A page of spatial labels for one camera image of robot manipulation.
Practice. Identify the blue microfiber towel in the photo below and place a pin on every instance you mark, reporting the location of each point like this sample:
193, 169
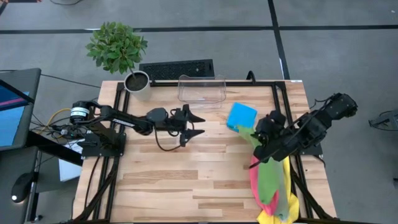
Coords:
241, 116

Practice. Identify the monitor with blue screen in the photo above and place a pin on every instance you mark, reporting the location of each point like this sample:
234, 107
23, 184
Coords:
9, 124

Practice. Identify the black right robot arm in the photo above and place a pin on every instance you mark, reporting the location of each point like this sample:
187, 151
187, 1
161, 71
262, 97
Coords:
323, 121

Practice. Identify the white paper sheet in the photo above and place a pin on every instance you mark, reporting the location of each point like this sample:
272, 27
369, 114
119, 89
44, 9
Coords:
70, 168

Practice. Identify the clear plastic bin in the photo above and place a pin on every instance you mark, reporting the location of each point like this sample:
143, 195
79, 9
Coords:
201, 91

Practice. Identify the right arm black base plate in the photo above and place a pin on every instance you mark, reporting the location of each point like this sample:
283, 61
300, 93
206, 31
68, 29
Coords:
314, 151

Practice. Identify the black computer mouse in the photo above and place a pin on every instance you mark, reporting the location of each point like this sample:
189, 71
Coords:
22, 186

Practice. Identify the black aluminium table frame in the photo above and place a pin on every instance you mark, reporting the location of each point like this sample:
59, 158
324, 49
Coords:
248, 83

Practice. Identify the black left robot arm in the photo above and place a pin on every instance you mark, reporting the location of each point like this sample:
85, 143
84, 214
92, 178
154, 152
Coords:
124, 122

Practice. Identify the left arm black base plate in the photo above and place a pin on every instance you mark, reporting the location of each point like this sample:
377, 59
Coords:
93, 152

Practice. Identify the pink microfiber towel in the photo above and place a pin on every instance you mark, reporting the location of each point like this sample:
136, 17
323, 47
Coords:
254, 180

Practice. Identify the pale green microfiber towel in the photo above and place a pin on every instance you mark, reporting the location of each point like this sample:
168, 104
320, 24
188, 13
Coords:
283, 202

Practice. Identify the black keyboard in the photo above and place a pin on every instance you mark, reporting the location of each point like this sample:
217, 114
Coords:
174, 70

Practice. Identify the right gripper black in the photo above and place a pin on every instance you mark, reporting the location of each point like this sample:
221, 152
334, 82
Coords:
280, 143

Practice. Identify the green plant in white pot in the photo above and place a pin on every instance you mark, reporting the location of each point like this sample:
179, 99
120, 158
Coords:
116, 46

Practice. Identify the black curved hook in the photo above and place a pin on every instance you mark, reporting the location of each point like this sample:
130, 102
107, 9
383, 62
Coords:
251, 74

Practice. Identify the yellow microfiber towel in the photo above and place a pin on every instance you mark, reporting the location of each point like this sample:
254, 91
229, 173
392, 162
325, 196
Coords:
293, 205

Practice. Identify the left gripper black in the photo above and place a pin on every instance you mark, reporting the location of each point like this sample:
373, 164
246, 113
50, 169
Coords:
178, 122

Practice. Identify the grey desk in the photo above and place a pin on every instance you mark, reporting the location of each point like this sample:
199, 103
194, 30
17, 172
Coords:
15, 161

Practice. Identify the black floor stand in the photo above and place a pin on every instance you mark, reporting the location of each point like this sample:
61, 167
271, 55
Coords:
387, 119

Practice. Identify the bright green microfiber towel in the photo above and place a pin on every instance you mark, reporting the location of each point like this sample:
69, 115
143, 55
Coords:
269, 183

